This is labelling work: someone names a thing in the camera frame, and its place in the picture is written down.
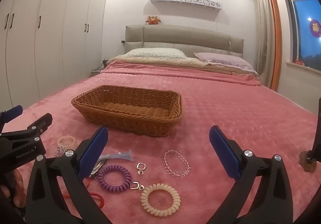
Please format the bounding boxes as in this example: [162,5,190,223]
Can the white nightstand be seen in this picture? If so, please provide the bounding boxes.
[91,68,107,79]

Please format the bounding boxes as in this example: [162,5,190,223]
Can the beige curtain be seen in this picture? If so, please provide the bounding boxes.
[252,0,276,89]

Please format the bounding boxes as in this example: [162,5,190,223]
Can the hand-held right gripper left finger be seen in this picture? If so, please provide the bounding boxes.
[25,126,109,224]

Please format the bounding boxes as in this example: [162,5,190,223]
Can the purple dotted pillow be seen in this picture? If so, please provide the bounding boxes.
[194,52,254,69]

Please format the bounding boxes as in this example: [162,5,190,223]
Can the red cord bracelet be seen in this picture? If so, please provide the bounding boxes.
[85,181,104,208]

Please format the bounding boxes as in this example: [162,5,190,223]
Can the beige bed sheet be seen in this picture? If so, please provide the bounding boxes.
[106,55,259,76]

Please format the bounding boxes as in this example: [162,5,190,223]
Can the pink bead bracelet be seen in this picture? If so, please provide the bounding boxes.
[56,135,76,157]

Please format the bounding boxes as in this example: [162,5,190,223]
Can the orange curtain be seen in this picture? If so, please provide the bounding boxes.
[264,0,281,92]

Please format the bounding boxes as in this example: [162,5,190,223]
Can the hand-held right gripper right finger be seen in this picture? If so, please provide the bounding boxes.
[209,126,294,224]

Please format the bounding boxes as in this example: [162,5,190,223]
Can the person's left hand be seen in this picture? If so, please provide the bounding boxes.
[0,171,27,211]

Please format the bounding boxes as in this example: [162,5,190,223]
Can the orange plush toy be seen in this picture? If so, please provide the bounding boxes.
[146,15,162,25]

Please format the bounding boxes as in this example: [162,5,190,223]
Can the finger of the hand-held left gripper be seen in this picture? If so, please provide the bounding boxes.
[0,113,53,144]
[0,105,23,131]

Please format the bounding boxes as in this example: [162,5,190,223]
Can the white dotted pillow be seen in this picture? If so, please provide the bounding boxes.
[125,48,187,59]

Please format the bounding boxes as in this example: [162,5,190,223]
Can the cream coil hair tie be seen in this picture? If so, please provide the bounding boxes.
[140,183,181,217]

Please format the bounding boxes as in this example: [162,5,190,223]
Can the pink plush blanket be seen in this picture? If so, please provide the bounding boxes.
[0,60,321,224]

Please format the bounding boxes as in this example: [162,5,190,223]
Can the purple coil hair tie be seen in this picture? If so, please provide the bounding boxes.
[97,165,132,190]

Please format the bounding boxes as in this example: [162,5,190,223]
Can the dark framed window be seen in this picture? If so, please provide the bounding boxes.
[283,0,321,71]

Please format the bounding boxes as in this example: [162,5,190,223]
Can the clear crystal bracelet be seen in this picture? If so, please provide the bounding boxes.
[163,149,190,178]

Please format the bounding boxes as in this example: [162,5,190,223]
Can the blue hair clip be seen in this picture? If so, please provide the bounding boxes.
[99,149,135,162]

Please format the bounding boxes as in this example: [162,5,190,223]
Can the white wardrobe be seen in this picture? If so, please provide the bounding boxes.
[0,0,112,111]

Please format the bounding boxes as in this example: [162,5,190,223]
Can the white decorative wall shelf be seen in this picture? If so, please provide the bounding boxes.
[150,0,223,10]

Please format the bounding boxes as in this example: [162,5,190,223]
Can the silver metal hair clips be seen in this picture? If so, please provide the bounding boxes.
[89,159,109,179]

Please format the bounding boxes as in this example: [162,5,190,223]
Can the round purple window sticker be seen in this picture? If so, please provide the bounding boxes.
[309,17,321,37]

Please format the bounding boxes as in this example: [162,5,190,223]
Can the brown wicker basket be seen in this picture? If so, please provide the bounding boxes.
[71,85,182,137]

